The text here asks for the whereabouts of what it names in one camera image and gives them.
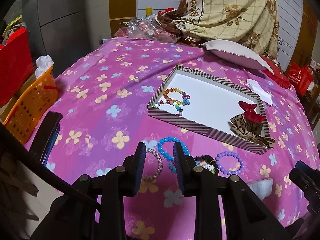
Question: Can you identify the white paper sheet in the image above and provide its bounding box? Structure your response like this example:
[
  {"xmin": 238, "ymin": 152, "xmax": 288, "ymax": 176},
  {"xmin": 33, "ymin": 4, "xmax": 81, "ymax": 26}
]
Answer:
[{"xmin": 246, "ymin": 79, "xmax": 272, "ymax": 106}]

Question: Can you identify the multicolour bead bracelet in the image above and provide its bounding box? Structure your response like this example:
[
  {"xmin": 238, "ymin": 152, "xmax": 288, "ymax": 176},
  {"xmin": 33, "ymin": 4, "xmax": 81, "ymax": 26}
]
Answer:
[{"xmin": 153, "ymin": 100, "xmax": 190, "ymax": 117}]

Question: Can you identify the orange plastic basket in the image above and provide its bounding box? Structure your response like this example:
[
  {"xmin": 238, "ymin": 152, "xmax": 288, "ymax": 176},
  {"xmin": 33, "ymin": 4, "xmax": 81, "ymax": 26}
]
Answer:
[{"xmin": 3, "ymin": 66, "xmax": 60, "ymax": 145}]

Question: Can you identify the white fluffy hair tie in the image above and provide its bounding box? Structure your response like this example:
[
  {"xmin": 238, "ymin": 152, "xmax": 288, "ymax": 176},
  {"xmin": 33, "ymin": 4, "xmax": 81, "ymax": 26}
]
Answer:
[{"xmin": 246, "ymin": 178, "xmax": 274, "ymax": 201}]

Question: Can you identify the blue bead bracelet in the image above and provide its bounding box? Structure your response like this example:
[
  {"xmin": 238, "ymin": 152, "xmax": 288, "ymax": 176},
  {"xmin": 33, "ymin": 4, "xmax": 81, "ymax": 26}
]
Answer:
[{"xmin": 157, "ymin": 136, "xmax": 191, "ymax": 173}]

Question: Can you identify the purple bead bracelet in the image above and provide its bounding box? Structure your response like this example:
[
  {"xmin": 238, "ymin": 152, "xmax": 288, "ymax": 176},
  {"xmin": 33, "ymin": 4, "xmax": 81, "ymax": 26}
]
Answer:
[{"xmin": 215, "ymin": 151, "xmax": 246, "ymax": 176}]

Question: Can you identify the grey refrigerator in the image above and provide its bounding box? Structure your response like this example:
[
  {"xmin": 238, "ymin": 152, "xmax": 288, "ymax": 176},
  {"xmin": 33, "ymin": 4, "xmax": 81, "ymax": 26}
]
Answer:
[{"xmin": 22, "ymin": 0, "xmax": 90, "ymax": 77}]

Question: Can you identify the pale pink pillow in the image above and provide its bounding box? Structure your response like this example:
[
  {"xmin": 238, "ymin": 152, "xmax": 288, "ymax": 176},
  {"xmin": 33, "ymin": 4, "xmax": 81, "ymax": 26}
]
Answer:
[{"xmin": 200, "ymin": 39, "xmax": 274, "ymax": 74}]

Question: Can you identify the black flower scrunchie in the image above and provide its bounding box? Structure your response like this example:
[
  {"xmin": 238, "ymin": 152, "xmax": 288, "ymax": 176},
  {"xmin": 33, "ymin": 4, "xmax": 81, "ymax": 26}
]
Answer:
[{"xmin": 194, "ymin": 155, "xmax": 219, "ymax": 175}]

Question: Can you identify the leopard print bow hair tie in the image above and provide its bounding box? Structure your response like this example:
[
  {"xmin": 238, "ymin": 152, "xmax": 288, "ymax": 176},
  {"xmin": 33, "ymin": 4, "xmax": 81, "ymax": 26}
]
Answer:
[{"xmin": 229, "ymin": 113, "xmax": 276, "ymax": 149}]

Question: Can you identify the orange amber bead bracelet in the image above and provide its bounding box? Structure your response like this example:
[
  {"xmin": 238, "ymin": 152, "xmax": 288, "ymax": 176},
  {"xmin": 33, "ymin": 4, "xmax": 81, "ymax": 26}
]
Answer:
[{"xmin": 163, "ymin": 87, "xmax": 188, "ymax": 106}]

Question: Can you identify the striped tray white inside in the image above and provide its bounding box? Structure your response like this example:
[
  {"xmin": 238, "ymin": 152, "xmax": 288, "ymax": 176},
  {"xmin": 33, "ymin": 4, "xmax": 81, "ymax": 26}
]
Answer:
[{"xmin": 148, "ymin": 65, "xmax": 270, "ymax": 155}]

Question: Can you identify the purple floral bedsheet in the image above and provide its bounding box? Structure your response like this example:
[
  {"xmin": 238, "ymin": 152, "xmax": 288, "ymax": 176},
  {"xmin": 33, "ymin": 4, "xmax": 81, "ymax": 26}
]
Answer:
[{"xmin": 23, "ymin": 37, "xmax": 318, "ymax": 240}]

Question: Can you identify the red gift bag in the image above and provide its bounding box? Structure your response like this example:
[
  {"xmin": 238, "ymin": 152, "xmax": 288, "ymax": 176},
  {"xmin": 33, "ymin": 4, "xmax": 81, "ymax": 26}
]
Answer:
[{"xmin": 286, "ymin": 62, "xmax": 313, "ymax": 96}]

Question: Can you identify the red satin bow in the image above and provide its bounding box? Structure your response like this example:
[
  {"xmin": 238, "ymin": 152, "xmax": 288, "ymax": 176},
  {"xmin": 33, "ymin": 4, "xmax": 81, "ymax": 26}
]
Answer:
[{"xmin": 238, "ymin": 101, "xmax": 266, "ymax": 124}]

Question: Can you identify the cream floral quilt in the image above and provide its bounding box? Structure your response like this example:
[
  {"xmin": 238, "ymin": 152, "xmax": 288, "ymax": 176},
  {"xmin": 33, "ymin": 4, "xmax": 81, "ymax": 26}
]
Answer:
[{"xmin": 158, "ymin": 0, "xmax": 279, "ymax": 59}]

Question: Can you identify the clear plastic bag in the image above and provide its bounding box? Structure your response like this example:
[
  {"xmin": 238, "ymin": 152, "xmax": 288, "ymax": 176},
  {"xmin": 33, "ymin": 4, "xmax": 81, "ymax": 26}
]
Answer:
[{"xmin": 127, "ymin": 16, "xmax": 178, "ymax": 43}]

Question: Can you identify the red cushion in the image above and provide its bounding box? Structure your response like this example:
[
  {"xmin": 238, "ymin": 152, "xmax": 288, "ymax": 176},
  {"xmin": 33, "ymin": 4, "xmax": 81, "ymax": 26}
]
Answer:
[{"xmin": 260, "ymin": 55, "xmax": 291, "ymax": 89}]

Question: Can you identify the pink crystal bangle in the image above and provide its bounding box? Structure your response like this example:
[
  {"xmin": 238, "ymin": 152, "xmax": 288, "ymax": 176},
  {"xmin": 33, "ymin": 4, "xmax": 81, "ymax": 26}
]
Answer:
[{"xmin": 141, "ymin": 148, "xmax": 163, "ymax": 182}]

